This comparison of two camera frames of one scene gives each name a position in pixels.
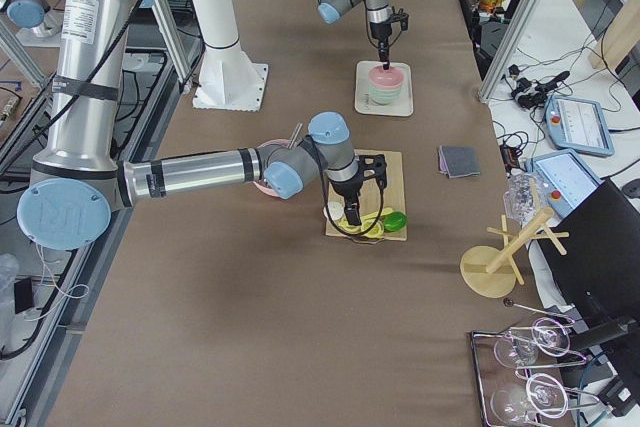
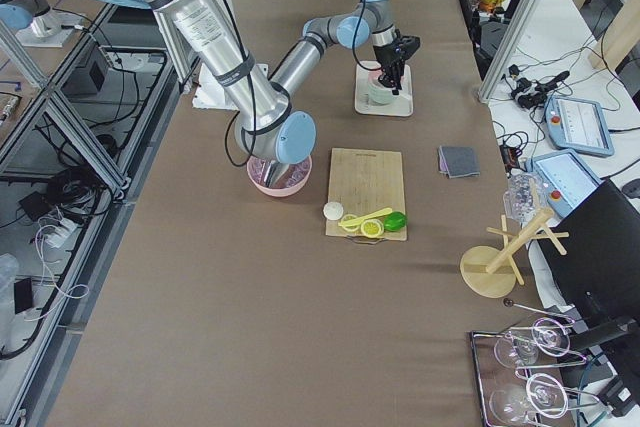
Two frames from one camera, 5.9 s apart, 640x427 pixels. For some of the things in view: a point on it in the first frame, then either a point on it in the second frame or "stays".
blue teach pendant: (578, 125) stays
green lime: (395, 221) stays
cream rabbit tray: (364, 106) stays
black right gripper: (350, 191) -> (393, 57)
